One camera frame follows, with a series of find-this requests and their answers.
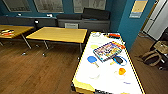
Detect red orange game pieces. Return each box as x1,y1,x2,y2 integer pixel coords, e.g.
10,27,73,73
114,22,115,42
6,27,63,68
107,32,122,38

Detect white bowl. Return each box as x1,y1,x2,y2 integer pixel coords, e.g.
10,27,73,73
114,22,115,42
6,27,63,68
88,69,101,80

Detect red orange tabletop game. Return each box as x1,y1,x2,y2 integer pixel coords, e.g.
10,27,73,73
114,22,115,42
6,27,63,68
0,29,16,37

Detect yellow wall sign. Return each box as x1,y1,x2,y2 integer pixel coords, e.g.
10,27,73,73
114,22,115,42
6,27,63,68
129,0,149,19

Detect interior glass window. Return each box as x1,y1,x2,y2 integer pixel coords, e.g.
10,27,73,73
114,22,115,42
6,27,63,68
2,0,33,13
72,0,107,14
33,0,64,14

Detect brown bag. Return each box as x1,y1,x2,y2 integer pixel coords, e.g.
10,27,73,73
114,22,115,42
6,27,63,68
138,49,164,68

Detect colourful board game box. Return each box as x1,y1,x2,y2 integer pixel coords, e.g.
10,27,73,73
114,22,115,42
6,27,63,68
92,40,122,62

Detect yellow air hockey table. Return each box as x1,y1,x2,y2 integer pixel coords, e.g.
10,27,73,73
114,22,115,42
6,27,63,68
70,30,146,94

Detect tan cardboard box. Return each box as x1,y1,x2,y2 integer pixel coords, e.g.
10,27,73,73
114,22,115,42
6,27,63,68
153,40,168,54

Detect dark grey sofa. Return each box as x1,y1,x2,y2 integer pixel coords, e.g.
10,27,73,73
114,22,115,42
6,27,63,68
0,14,58,30
56,7,112,33

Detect long wooden table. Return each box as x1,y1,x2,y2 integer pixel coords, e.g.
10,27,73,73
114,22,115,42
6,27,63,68
0,24,36,48
25,26,88,56

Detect white round plate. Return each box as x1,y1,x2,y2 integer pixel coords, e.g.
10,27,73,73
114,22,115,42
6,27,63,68
113,68,130,79

